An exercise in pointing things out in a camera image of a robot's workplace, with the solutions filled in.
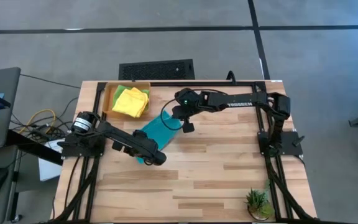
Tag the large yellow microfiber towel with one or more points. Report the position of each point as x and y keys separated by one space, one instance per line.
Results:
x=126 y=104

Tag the small potted succulent plant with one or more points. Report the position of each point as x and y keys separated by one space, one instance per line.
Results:
x=258 y=203

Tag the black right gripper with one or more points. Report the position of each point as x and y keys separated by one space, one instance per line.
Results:
x=188 y=99

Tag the white paper sheet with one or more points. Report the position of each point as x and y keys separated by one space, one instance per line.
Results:
x=50 y=168

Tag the black floor vent grille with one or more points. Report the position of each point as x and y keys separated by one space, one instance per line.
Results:
x=155 y=70

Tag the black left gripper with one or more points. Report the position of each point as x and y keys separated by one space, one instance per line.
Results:
x=155 y=154

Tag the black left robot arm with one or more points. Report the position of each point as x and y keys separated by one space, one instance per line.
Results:
x=117 y=135

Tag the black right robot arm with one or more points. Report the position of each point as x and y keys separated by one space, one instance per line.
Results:
x=244 y=101

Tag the teal microfiber towel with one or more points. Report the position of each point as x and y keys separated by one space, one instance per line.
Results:
x=158 y=133

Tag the green microfiber towel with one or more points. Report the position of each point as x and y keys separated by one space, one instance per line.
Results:
x=118 y=91

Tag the small yellow microfiber towel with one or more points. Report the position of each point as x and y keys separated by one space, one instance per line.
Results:
x=141 y=92

